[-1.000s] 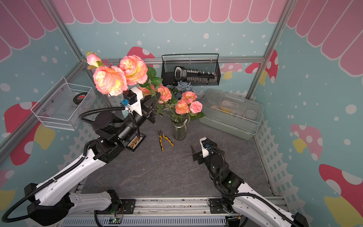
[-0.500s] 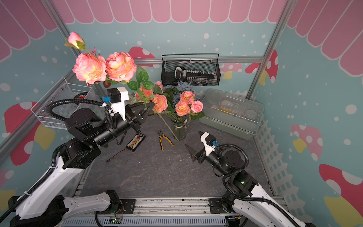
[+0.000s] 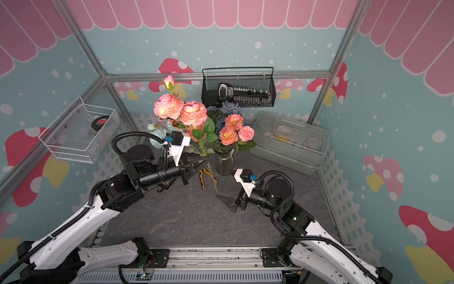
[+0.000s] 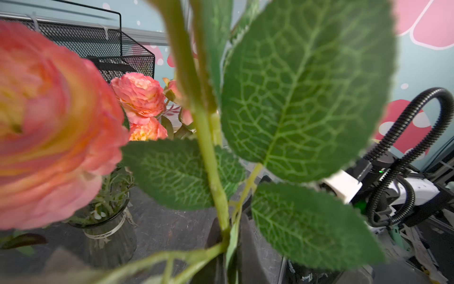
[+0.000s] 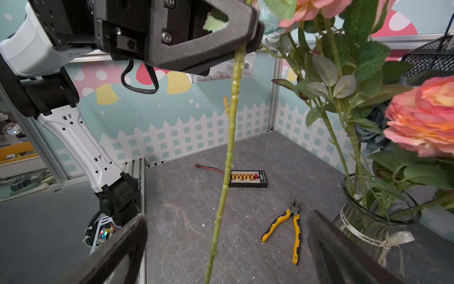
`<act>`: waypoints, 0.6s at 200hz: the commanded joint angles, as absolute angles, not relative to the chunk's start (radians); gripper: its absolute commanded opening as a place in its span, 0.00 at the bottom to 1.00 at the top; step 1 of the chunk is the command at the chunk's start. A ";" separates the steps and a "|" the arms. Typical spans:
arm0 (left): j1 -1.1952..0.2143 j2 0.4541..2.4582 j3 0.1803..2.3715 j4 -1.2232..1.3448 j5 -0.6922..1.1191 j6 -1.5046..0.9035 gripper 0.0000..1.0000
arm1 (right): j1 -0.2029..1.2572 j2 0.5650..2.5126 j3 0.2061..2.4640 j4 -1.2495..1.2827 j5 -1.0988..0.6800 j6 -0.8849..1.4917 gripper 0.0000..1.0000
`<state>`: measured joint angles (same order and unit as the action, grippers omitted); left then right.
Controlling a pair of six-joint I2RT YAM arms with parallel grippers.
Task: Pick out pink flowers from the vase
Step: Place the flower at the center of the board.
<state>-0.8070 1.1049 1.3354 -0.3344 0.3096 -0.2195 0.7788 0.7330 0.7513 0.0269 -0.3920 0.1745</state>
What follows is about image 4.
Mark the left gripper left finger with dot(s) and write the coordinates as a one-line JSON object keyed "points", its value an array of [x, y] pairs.
{"points": [[214, 272]]}

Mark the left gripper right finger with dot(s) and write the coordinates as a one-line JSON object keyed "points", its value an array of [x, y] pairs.
{"points": [[249, 266]]}

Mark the glass flower vase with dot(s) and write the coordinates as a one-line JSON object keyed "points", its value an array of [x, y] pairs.
{"points": [[107, 222]]}

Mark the black mesh wall basket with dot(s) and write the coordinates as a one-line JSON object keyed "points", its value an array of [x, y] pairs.
{"points": [[91, 32]]}

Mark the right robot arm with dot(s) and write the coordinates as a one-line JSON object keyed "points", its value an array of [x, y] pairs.
{"points": [[393, 197]]}

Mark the pink orange flower stem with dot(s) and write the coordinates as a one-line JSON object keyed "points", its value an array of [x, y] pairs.
{"points": [[143, 100], [62, 130]]}

